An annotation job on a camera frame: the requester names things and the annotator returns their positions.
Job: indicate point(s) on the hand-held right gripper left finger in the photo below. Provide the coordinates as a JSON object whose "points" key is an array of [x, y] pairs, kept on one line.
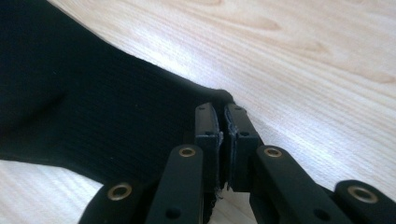
{"points": [[186, 174]]}

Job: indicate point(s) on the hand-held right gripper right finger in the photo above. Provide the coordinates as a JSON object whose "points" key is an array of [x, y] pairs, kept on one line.
{"points": [[249, 155]]}

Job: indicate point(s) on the black sock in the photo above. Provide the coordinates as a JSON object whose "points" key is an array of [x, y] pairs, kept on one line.
{"points": [[93, 109]]}

